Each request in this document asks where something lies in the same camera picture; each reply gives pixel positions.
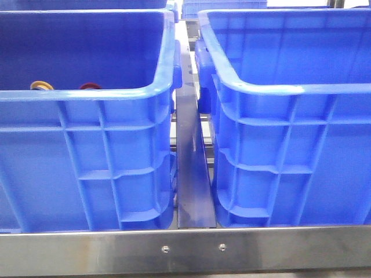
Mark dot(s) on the left blue plastic bin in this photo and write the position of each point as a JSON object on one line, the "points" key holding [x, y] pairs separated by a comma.
{"points": [[87, 160]]}

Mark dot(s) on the rear left blue bin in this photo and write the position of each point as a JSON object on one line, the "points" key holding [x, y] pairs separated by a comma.
{"points": [[90, 4]]}

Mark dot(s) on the rear right blue bin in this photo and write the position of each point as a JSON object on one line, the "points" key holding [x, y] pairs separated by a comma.
{"points": [[190, 9]]}

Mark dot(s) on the dark metal divider bar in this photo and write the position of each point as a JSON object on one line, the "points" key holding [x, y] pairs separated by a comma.
{"points": [[194, 197]]}

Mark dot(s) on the red mushroom push button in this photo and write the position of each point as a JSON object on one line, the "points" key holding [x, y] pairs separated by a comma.
{"points": [[89, 85]]}

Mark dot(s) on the steel front rail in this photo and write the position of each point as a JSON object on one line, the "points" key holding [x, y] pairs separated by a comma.
{"points": [[191, 251]]}

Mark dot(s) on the left rail screw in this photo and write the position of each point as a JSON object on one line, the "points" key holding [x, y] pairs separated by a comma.
{"points": [[165, 249]]}

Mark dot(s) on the right blue plastic bin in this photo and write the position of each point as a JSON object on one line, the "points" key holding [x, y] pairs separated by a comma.
{"points": [[290, 115]]}

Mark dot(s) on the yellow mushroom push button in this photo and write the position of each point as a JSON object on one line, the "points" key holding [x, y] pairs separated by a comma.
{"points": [[41, 85]]}

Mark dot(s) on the blue plastic bin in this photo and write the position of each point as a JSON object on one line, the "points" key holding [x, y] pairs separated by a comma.
{"points": [[290, 115], [87, 160]]}

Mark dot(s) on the rail screw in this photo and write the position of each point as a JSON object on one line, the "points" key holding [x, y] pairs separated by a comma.
{"points": [[165, 249], [222, 247]]}

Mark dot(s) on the right rail screw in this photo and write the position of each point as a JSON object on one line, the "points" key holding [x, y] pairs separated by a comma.
{"points": [[222, 247]]}

